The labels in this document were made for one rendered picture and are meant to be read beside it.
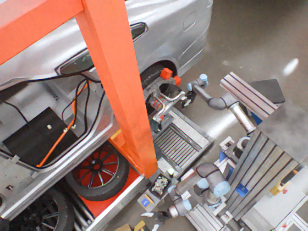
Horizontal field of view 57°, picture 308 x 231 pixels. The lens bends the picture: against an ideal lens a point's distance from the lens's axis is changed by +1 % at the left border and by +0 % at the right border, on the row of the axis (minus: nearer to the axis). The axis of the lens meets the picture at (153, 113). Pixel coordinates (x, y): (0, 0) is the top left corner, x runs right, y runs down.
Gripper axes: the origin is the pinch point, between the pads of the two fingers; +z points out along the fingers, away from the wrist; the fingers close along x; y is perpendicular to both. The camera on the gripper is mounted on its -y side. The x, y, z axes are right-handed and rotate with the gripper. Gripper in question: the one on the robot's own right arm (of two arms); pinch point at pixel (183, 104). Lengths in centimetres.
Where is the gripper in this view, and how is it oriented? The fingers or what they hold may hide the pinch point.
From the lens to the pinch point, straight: 289.7
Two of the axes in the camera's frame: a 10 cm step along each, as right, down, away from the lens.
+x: 7.0, 5.9, -4.0
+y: -0.8, -5.0, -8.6
